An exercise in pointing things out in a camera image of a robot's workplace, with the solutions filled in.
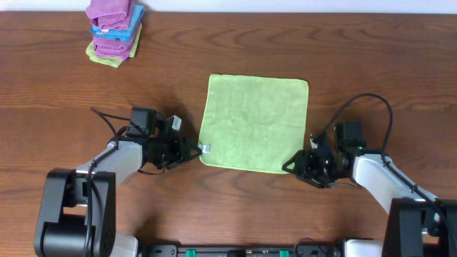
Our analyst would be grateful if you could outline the white cloth care label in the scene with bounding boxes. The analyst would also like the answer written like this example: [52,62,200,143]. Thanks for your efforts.
[201,145,210,153]

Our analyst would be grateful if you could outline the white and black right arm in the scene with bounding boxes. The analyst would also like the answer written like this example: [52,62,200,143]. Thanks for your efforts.
[282,121,456,256]

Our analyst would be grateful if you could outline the green rail clip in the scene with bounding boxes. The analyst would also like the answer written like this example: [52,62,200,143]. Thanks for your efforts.
[186,249,196,257]
[279,250,289,257]

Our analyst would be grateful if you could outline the right green rail clip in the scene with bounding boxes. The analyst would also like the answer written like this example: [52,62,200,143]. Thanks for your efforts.
[279,250,289,257]

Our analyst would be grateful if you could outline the lower purple folded cloth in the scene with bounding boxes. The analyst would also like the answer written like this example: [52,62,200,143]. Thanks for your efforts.
[93,24,142,60]

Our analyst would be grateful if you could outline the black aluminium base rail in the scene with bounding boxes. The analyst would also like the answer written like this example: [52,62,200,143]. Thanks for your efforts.
[137,244,344,257]

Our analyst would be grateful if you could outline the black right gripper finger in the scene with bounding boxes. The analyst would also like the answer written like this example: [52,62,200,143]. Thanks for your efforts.
[298,176,331,189]
[282,150,309,175]

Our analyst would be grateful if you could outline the top purple folded cloth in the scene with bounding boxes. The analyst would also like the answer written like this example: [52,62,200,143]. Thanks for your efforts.
[86,0,134,30]

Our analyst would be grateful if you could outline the purple folded cloth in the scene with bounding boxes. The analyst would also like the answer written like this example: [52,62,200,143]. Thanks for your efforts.
[93,24,142,60]
[86,0,134,30]

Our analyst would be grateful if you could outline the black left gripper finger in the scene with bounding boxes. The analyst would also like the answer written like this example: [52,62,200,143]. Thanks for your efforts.
[165,157,194,170]
[178,136,203,157]

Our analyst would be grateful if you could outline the left green rail clip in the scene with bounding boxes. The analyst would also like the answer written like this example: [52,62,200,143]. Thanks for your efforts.
[186,249,196,257]

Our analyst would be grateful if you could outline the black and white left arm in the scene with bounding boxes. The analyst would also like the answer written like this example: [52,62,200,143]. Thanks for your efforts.
[34,107,202,257]

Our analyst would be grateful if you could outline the blue folded cloth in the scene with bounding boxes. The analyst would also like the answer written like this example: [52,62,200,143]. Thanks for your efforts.
[90,4,145,42]

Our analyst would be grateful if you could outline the light green microfiber cloth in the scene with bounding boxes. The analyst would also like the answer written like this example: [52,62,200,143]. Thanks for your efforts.
[199,74,309,174]

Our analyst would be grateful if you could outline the bottom green folded cloth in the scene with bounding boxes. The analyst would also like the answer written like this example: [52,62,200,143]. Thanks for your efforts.
[86,40,133,68]

